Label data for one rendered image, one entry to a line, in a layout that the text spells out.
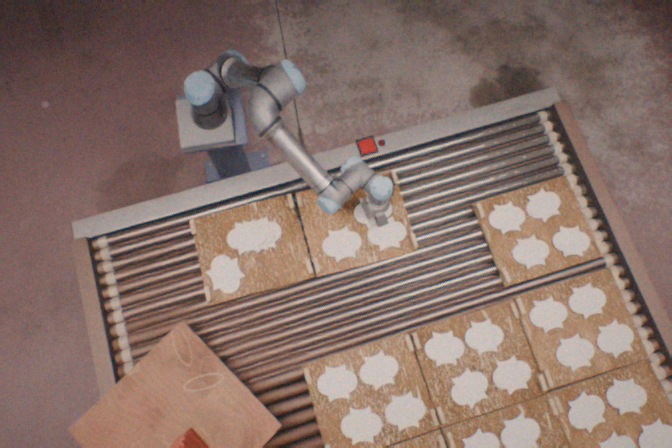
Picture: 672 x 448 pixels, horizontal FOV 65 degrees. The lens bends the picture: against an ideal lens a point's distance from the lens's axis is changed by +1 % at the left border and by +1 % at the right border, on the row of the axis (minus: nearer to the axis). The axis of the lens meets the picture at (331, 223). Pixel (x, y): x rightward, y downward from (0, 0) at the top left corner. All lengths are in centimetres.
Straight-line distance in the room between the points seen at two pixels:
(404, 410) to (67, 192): 229
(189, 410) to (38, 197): 191
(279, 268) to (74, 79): 212
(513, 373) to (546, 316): 25
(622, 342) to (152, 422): 171
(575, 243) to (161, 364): 161
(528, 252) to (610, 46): 210
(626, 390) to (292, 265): 130
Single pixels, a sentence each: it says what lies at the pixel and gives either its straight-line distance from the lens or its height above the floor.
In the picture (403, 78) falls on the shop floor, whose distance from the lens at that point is 344.
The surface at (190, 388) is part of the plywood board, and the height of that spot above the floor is 104.
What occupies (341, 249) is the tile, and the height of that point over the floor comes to 95.
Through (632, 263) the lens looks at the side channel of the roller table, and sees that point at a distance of 235.
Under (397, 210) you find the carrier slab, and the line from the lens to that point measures 210.
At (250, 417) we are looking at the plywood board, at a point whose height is 104.
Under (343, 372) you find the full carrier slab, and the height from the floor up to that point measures 95.
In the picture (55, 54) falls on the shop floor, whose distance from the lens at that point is 383.
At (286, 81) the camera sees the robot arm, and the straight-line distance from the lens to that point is 176.
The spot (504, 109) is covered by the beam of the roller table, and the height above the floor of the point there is 91.
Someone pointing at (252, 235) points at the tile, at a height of 97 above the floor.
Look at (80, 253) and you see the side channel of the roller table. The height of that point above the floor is 95.
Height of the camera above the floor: 292
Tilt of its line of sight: 75 degrees down
